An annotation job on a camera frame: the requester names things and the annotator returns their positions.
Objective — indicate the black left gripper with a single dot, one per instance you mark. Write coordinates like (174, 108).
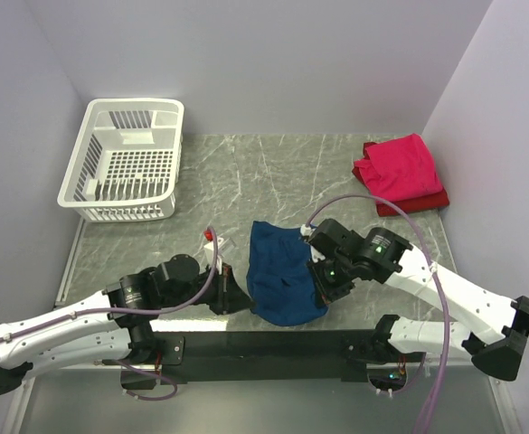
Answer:
(231, 297)

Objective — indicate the blue t shirt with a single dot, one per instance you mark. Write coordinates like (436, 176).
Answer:
(278, 279)

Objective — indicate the red folded t shirt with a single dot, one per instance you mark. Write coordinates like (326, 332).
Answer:
(386, 208)

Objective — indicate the aluminium rail frame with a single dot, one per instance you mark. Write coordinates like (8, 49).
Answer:
(89, 400)

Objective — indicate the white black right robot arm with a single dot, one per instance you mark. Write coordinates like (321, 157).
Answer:
(489, 330)

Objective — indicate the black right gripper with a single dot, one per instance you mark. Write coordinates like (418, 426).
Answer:
(326, 290)

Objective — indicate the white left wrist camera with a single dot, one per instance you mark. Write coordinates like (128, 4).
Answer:
(215, 252)

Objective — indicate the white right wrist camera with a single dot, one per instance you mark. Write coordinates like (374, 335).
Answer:
(305, 234)

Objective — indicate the black base beam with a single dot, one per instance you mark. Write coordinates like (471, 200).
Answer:
(269, 355)

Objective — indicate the pink folded t shirt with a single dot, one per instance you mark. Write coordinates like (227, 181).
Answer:
(398, 169)

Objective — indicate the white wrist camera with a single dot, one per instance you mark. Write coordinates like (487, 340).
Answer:
(305, 234)
(215, 252)

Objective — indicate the white plastic basket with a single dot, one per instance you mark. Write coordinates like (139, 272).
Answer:
(125, 162)

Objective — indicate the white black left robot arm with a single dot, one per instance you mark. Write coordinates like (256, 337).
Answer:
(115, 323)

